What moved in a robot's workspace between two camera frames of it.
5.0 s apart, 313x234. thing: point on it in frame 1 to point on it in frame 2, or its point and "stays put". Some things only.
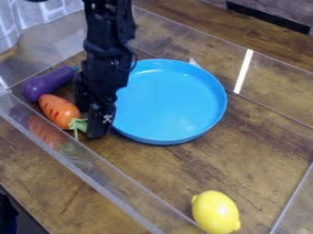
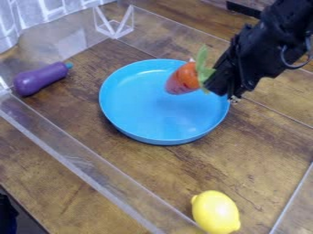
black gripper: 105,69 to 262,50
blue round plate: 171,102 stays put
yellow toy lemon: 214,211 stays put
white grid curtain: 20,14 stays put
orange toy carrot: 63,113 to 188,76
